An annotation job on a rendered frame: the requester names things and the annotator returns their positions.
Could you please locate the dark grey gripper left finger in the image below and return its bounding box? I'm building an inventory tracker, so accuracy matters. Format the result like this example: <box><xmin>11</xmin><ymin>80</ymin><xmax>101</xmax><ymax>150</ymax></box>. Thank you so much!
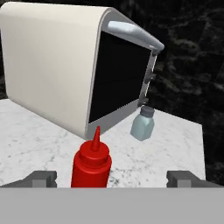
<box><xmin>0</xmin><ymin>171</ymin><xmax>58</xmax><ymax>188</ymax></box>

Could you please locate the grey toaster oven handle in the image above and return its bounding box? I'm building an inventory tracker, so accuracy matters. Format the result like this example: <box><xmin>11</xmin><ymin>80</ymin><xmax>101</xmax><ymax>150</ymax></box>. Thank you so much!
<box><xmin>107</xmin><ymin>20</ymin><xmax>165</xmax><ymax>55</ymax></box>

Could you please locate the black glass toaster oven door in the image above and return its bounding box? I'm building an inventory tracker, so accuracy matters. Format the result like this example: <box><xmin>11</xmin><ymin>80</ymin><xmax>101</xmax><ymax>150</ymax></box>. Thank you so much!
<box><xmin>87</xmin><ymin>31</ymin><xmax>152</xmax><ymax>124</ymax></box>

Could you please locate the pale blue shaker grey cap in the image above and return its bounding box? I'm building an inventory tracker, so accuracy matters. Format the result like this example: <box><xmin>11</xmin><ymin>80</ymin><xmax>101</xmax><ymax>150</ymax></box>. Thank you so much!
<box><xmin>129</xmin><ymin>105</ymin><xmax>156</xmax><ymax>143</ymax></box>

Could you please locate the white toaster oven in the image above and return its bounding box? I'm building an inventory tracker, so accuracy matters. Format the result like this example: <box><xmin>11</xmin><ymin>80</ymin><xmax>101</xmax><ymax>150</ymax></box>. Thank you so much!
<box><xmin>0</xmin><ymin>1</ymin><xmax>165</xmax><ymax>141</ymax></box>

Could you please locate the red condiment squeeze bottle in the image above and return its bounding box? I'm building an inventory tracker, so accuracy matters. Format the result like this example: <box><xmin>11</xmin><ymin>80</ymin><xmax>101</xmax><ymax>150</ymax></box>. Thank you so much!
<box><xmin>70</xmin><ymin>125</ymin><xmax>113</xmax><ymax>188</ymax></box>

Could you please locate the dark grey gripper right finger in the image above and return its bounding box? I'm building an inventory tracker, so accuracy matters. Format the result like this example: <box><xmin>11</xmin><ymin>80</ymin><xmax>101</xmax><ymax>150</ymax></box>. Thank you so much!
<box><xmin>165</xmin><ymin>170</ymin><xmax>224</xmax><ymax>188</ymax></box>

